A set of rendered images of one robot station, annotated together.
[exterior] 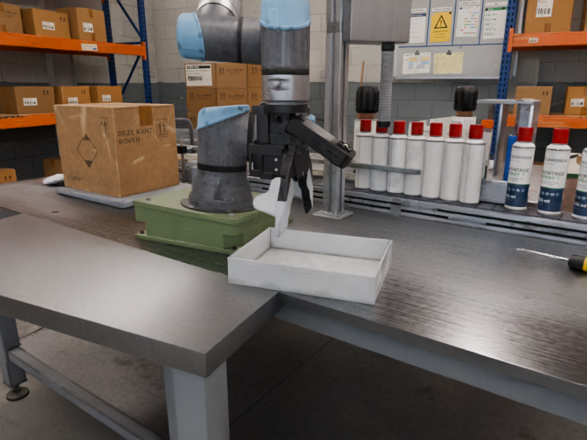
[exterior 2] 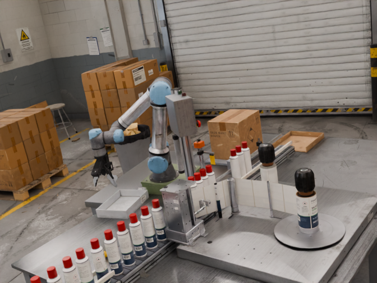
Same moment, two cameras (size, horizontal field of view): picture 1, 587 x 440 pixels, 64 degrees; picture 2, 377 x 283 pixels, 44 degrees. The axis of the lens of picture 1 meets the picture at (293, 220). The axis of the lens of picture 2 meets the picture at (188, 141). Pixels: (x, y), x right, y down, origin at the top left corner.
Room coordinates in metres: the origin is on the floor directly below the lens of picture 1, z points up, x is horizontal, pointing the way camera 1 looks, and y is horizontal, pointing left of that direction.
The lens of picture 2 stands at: (1.53, -2.50, 1.96)
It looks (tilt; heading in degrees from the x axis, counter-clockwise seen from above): 18 degrees down; 95
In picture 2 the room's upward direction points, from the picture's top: 9 degrees counter-clockwise
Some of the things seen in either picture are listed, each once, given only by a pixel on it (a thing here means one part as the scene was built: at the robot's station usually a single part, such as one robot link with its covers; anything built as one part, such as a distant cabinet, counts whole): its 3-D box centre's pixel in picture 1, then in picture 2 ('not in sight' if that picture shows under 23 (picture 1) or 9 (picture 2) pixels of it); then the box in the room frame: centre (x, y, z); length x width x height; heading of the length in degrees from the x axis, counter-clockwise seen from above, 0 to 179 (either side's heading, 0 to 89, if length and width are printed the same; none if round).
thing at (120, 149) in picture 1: (118, 146); (235, 134); (1.57, 0.58, 0.99); 0.30 x 0.24 x 0.27; 56
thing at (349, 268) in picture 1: (314, 260); (123, 203); (0.85, -0.04, 0.86); 0.27 x 0.20 x 0.05; 71
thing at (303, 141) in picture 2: not in sight; (298, 141); (2.00, 0.65, 0.85); 0.30 x 0.26 x 0.04; 55
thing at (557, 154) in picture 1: (555, 172); (148, 227); (1.10, -0.62, 0.98); 0.05 x 0.05 x 0.20
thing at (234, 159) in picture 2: not in sight; (235, 166); (1.53, -0.01, 0.98); 0.05 x 0.05 x 0.20
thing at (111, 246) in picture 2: not in sight; (113, 252); (0.97, -0.81, 0.98); 0.05 x 0.05 x 0.20
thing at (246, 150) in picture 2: not in sight; (246, 158); (1.60, 0.10, 0.98); 0.05 x 0.05 x 0.20
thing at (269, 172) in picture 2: (365, 128); (268, 171); (1.70, -0.26, 1.03); 0.09 x 0.09 x 0.30
